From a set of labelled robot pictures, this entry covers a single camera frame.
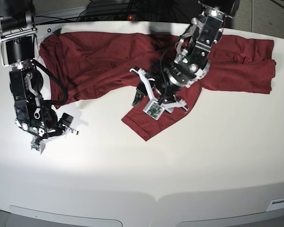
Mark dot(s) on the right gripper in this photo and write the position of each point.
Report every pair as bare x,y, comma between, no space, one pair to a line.
44,124

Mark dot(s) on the power strip with red switch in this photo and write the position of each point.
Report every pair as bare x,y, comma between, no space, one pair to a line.
119,17

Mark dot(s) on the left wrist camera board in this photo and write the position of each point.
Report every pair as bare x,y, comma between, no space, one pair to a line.
153,109

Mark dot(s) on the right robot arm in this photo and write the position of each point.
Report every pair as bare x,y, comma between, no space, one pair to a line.
18,42

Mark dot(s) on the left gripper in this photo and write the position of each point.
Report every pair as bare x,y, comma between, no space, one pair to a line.
161,83

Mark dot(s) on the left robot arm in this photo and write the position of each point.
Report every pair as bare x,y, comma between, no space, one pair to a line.
194,45

